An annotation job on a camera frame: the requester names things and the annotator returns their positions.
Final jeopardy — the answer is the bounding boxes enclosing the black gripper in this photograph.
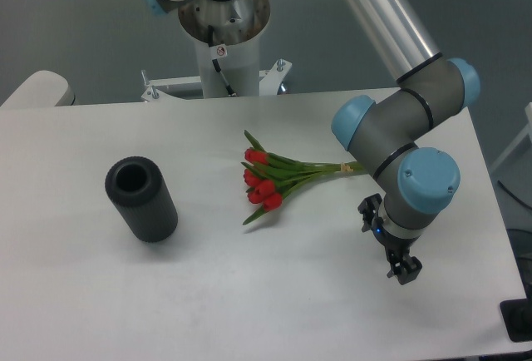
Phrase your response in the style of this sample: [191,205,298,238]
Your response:
[357,193,422,285]

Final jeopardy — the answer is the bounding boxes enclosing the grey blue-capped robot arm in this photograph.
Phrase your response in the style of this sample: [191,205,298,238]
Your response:
[146,0,480,284]

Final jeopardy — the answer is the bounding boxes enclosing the red tulip bouquet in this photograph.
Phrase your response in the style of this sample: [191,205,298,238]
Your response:
[242,131,367,225]

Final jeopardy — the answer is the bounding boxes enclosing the black box at table edge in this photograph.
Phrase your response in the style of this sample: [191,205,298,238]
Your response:
[500,299,531,343]

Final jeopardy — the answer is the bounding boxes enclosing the black ribbed cylindrical vase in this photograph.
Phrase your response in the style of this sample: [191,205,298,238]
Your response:
[105,156,178,243]

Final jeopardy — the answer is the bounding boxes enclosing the white chair seat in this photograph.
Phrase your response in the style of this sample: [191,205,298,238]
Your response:
[1,70,76,110]

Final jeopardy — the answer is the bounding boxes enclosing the black cable on floor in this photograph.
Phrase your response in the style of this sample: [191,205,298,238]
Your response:
[497,179,532,206]

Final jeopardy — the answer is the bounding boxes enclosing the white frame at right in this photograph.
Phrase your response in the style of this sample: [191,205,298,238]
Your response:
[488,103,531,176]

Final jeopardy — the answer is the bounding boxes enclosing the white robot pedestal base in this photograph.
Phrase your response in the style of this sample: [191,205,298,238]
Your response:
[141,0,293,101]

